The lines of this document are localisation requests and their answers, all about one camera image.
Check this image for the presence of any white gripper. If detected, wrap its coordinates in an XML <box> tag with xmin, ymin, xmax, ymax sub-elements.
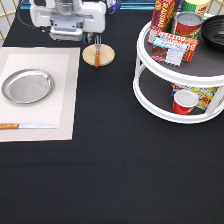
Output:
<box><xmin>30</xmin><ymin>0</ymin><xmax>106</xmax><ymax>41</ymax></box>

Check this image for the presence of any wooden-handled metal fork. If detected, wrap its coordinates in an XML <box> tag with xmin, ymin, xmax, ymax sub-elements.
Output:
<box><xmin>94</xmin><ymin>35</ymin><xmax>101</xmax><ymax>68</ymax></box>

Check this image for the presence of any round silver metal plate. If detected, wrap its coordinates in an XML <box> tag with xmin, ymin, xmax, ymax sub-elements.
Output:
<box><xmin>1</xmin><ymin>69</ymin><xmax>54</xmax><ymax>104</ymax></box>

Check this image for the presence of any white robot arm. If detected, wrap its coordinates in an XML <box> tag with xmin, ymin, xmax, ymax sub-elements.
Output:
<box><xmin>30</xmin><ymin>0</ymin><xmax>121</xmax><ymax>42</ymax></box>

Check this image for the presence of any beige woven placemat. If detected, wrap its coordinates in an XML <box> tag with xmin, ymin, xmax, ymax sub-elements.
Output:
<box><xmin>0</xmin><ymin>47</ymin><xmax>80</xmax><ymax>142</ymax></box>

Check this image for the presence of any round wooden coaster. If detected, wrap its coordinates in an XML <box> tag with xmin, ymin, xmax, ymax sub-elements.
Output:
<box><xmin>82</xmin><ymin>44</ymin><xmax>115</xmax><ymax>66</ymax></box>

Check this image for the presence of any red raisins box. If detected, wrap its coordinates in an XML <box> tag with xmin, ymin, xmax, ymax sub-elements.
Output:
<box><xmin>148</xmin><ymin>0</ymin><xmax>181</xmax><ymax>44</ymax></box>

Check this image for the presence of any orange butter box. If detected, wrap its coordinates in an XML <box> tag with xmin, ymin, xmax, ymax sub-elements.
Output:
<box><xmin>152</xmin><ymin>32</ymin><xmax>198</xmax><ymax>64</ymax></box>

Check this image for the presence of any brown chocolate bar packet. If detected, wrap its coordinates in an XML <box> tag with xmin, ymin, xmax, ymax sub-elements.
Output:
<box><xmin>151</xmin><ymin>46</ymin><xmax>185</xmax><ymax>66</ymax></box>

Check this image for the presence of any red tin can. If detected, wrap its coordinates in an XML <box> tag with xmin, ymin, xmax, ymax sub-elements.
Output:
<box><xmin>173</xmin><ymin>11</ymin><xmax>203</xmax><ymax>38</ymax></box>

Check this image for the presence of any green yellow canister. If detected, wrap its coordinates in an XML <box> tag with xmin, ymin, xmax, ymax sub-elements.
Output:
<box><xmin>181</xmin><ymin>0</ymin><xmax>210</xmax><ymax>16</ymax></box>

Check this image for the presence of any red plastic cup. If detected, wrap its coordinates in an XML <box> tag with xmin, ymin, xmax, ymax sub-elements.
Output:
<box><xmin>173</xmin><ymin>89</ymin><xmax>198</xmax><ymax>115</ymax></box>

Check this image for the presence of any black bowl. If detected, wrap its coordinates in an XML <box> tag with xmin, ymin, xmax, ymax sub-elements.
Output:
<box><xmin>201</xmin><ymin>15</ymin><xmax>224</xmax><ymax>52</ymax></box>

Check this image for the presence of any white two-tier turntable rack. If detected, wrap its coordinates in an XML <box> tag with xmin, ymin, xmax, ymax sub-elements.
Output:
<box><xmin>133</xmin><ymin>22</ymin><xmax>224</xmax><ymax>124</ymax></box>

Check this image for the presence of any yellow snack box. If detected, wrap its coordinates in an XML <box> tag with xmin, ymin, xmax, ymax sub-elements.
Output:
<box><xmin>171</xmin><ymin>83</ymin><xmax>218</xmax><ymax>110</ymax></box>

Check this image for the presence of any wooden-handled table knife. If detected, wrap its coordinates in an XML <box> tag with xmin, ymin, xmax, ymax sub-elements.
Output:
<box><xmin>0</xmin><ymin>123</ymin><xmax>57</xmax><ymax>130</ymax></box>

